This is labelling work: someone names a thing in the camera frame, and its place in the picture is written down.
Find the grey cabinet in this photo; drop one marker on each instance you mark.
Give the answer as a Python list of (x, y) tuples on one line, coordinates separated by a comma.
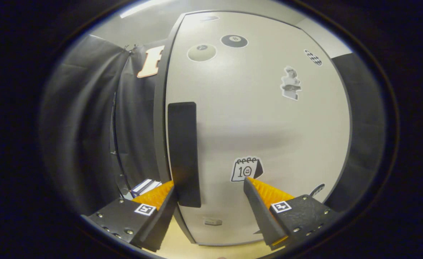
[(160, 108)]

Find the blue and white boxes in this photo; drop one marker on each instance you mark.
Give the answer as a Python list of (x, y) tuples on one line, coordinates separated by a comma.
[(145, 186)]

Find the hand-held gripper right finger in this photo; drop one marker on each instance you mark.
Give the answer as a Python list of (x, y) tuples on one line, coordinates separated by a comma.
[(261, 216)]

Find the black backdrop cloth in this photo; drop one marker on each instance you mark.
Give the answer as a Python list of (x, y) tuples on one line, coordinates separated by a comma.
[(82, 126)]

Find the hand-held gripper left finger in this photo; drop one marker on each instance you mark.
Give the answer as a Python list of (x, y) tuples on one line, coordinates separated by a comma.
[(159, 223)]

